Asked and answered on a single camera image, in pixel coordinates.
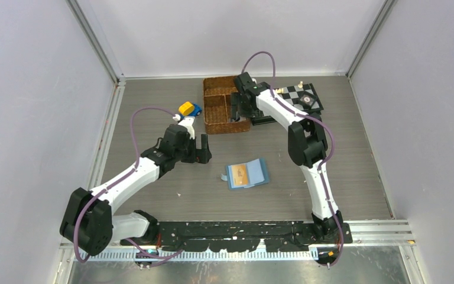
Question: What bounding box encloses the orange credit card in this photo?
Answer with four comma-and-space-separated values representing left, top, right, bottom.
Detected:
227, 163, 249, 189

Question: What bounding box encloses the blue card holder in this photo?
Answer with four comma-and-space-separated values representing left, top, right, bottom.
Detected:
220, 158, 270, 191

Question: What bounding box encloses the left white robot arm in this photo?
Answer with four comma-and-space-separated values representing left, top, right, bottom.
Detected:
59, 124, 212, 256

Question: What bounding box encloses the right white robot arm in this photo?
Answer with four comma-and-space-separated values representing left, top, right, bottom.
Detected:
233, 72, 345, 243

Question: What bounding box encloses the brown wicker basket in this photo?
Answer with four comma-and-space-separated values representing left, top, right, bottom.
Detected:
203, 75, 251, 135

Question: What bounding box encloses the blue yellow toy car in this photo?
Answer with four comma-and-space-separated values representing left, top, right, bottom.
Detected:
178, 101, 202, 117

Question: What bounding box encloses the black white chessboard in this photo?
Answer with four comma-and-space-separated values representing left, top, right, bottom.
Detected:
251, 82, 324, 126

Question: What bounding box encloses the black square box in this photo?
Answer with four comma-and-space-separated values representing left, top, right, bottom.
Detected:
299, 94, 319, 109

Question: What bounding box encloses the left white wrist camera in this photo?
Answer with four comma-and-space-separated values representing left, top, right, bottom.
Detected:
173, 114, 196, 140

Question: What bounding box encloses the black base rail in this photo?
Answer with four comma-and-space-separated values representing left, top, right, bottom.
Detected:
121, 221, 352, 253

